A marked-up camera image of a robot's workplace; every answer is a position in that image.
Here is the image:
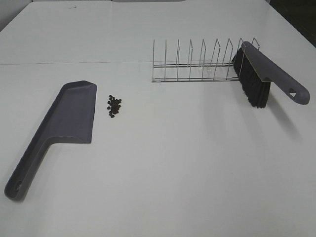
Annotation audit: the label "grey plastic dustpan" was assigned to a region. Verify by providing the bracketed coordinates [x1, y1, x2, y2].
[4, 80, 97, 201]

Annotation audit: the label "grey hand brush black bristles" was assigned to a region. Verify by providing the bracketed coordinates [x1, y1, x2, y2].
[232, 41, 310, 108]

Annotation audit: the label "chrome wire dish rack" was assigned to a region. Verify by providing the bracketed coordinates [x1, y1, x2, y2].
[151, 38, 246, 83]

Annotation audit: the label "pile of coffee beans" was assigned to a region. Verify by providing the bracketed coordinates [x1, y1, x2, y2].
[107, 95, 122, 118]

